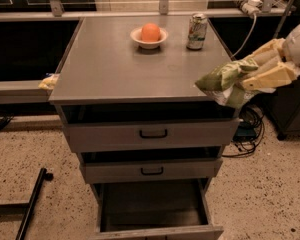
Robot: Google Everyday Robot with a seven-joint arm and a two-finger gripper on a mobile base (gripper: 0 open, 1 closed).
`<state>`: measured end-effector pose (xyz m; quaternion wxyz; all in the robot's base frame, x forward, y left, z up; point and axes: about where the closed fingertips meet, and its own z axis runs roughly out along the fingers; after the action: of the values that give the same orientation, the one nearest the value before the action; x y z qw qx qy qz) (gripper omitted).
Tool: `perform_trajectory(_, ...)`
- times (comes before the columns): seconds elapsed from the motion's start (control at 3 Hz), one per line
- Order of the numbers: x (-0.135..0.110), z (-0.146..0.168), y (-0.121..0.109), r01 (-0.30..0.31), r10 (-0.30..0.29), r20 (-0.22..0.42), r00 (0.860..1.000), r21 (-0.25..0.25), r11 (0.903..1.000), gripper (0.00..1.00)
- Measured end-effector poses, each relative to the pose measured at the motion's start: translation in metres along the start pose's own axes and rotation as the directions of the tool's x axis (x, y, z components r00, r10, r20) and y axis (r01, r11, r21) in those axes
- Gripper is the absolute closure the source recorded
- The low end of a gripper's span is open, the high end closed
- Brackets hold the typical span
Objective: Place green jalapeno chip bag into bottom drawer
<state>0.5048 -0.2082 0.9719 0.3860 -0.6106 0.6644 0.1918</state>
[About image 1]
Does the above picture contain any white bowl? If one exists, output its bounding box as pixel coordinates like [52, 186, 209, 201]
[130, 27, 168, 50]

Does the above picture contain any dark side cabinet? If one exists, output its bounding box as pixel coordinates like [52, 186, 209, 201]
[258, 77, 300, 140]

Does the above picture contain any bottom grey drawer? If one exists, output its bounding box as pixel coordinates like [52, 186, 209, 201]
[91, 179, 223, 240]

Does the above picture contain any top grey drawer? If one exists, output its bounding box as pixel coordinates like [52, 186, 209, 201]
[64, 119, 239, 153]

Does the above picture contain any black cable bundle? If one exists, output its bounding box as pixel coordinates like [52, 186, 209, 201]
[221, 104, 266, 158]

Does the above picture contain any grey metal shelf rail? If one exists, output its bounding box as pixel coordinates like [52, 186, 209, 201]
[0, 80, 49, 104]

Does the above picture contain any yellow snack bag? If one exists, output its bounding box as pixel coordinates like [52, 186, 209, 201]
[38, 74, 59, 90]

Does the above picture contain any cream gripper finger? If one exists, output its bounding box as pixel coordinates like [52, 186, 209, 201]
[246, 38, 284, 78]
[241, 62, 297, 90]

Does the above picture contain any black metal floor frame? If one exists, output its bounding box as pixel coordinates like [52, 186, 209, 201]
[0, 168, 53, 240]

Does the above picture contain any green soda can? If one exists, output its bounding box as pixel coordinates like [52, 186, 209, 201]
[187, 13, 208, 50]

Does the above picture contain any grey drawer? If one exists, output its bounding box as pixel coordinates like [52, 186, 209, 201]
[91, 179, 223, 240]
[64, 119, 239, 153]
[80, 159, 222, 184]

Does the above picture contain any middle grey drawer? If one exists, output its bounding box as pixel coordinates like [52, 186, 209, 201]
[80, 159, 222, 184]

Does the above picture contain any white power strip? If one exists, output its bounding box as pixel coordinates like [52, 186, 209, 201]
[232, 0, 262, 17]

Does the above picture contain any grey drawer cabinet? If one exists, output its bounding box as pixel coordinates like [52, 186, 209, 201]
[48, 15, 242, 240]

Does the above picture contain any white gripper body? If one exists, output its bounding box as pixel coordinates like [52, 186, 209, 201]
[283, 24, 300, 75]

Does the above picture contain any orange fruit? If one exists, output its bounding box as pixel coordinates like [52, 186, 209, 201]
[141, 23, 160, 42]

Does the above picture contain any green jalapeno chip bag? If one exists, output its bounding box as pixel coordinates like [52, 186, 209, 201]
[195, 59, 275, 109]

